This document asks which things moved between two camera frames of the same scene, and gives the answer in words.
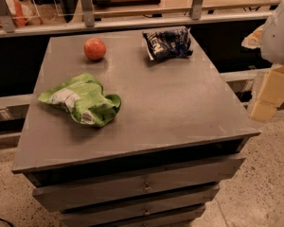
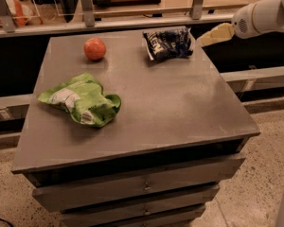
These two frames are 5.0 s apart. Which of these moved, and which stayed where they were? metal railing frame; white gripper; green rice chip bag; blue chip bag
Moved: white gripper
Stayed: green rice chip bag; metal railing frame; blue chip bag
